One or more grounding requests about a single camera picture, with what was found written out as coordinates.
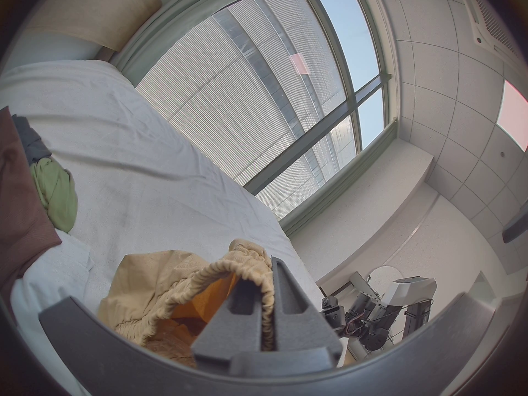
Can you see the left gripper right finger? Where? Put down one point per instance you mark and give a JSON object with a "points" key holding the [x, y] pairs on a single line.
{"points": [[301, 324]]}

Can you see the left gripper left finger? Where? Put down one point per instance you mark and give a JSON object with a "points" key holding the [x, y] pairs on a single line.
{"points": [[218, 336]]}

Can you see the tan shorts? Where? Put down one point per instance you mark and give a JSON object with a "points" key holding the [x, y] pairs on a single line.
{"points": [[156, 279]]}

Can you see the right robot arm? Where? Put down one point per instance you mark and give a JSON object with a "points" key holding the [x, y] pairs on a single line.
{"points": [[412, 291]]}

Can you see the bed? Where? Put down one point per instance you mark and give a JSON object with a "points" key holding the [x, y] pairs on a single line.
{"points": [[144, 159]]}

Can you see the green garment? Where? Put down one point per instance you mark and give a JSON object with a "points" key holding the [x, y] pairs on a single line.
{"points": [[57, 196]]}

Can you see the window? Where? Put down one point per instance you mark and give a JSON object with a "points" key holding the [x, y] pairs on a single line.
{"points": [[231, 97]]}

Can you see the brown garment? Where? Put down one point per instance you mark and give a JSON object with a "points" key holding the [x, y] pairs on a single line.
{"points": [[20, 204]]}

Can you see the black garment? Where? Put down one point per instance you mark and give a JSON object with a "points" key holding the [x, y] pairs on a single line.
{"points": [[35, 142]]}

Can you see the square ceiling light panel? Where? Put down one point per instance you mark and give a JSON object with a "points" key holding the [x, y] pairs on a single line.
{"points": [[513, 114]]}

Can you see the grey-green curtain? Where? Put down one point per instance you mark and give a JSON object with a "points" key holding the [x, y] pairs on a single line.
{"points": [[165, 19]]}

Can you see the white ceiling air vent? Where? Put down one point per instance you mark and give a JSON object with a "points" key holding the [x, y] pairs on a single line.
{"points": [[491, 19]]}

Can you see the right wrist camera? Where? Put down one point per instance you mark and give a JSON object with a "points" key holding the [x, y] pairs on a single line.
{"points": [[330, 303]]}

